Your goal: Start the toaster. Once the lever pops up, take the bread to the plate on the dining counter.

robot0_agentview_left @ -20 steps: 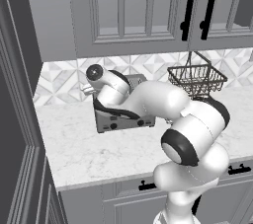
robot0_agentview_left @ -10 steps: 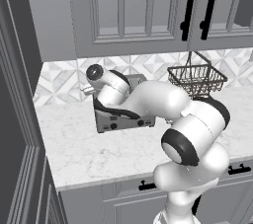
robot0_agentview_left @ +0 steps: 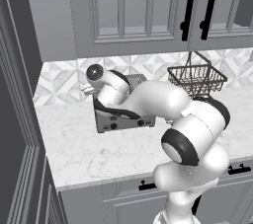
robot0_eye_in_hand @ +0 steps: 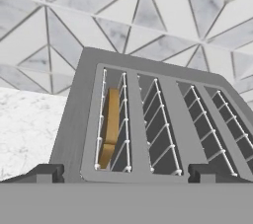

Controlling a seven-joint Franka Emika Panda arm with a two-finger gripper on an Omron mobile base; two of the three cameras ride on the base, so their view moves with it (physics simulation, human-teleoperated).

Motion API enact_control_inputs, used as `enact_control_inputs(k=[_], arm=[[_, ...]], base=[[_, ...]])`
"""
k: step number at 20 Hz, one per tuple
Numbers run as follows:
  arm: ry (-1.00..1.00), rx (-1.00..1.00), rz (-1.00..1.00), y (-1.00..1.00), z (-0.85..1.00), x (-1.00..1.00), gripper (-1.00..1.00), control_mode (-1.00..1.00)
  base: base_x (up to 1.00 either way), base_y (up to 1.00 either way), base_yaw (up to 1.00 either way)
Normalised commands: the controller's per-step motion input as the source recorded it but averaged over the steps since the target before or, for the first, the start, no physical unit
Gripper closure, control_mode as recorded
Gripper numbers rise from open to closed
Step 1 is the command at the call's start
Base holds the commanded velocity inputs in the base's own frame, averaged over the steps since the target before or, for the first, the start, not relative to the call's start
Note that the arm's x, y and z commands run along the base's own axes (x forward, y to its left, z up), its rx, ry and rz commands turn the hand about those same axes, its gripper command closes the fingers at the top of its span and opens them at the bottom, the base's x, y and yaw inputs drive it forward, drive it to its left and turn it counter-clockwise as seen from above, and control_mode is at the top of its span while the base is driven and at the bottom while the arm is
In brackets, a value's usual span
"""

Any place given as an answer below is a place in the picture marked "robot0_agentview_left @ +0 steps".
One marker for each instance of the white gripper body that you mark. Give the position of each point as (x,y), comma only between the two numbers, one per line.
(87,89)

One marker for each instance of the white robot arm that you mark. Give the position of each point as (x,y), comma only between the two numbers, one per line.
(194,126)

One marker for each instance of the silver toaster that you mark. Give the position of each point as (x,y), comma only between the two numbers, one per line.
(138,121)

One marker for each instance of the tall grey cupboard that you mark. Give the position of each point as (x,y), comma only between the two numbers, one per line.
(16,103)

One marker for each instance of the grey drawer front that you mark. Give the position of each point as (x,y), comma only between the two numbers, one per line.
(125,188)
(237,178)

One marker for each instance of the grey base cupboard door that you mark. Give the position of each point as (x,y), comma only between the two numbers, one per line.
(138,211)
(227,205)

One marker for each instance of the wide grey wall cupboard door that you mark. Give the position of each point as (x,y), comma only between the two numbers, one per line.
(131,7)

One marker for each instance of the narrow grey wall cupboard door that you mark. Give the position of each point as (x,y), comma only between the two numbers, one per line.
(230,4)

